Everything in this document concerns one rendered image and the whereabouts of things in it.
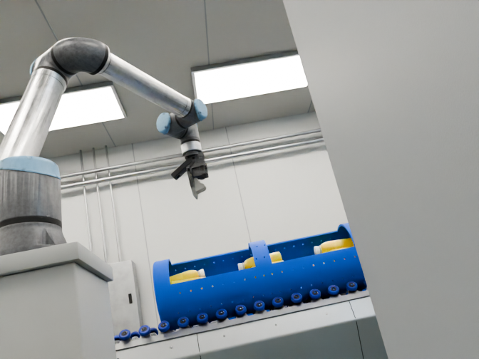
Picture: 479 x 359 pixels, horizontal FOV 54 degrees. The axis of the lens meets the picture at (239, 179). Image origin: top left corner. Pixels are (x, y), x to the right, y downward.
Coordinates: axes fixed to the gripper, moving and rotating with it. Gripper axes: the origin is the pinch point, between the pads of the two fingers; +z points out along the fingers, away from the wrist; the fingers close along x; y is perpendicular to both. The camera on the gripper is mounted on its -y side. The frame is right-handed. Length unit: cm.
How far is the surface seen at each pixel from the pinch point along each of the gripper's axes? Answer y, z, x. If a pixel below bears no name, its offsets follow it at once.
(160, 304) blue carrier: -17.3, 44.1, -14.5
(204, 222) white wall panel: -58, -76, 322
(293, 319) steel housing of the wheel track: 31, 59, -5
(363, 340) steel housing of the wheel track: 55, 71, 0
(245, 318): 13, 55, -7
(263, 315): 20, 56, -6
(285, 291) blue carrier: 30, 48, -3
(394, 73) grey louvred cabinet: 48, 51, -167
